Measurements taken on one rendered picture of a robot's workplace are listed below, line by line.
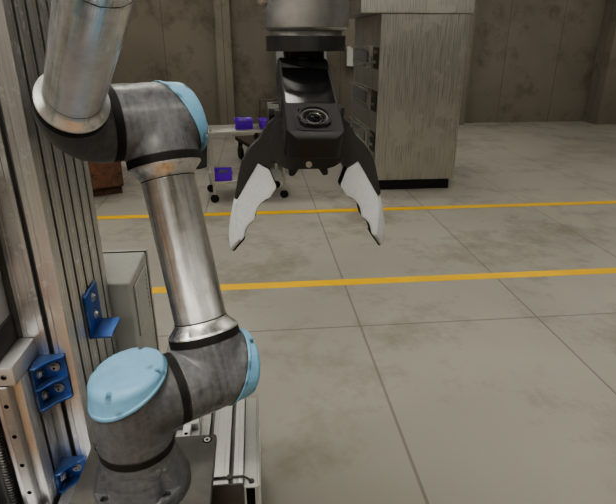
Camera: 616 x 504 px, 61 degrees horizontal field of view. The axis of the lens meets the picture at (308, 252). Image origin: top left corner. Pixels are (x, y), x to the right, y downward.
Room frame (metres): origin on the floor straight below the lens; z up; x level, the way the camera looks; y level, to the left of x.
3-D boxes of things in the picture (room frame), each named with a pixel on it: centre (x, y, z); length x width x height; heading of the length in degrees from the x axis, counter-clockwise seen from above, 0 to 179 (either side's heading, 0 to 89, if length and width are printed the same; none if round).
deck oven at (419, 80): (7.05, -1.12, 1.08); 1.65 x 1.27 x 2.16; 6
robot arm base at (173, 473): (0.65, 0.27, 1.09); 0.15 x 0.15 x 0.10
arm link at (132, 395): (0.65, 0.26, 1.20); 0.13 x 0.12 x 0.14; 126
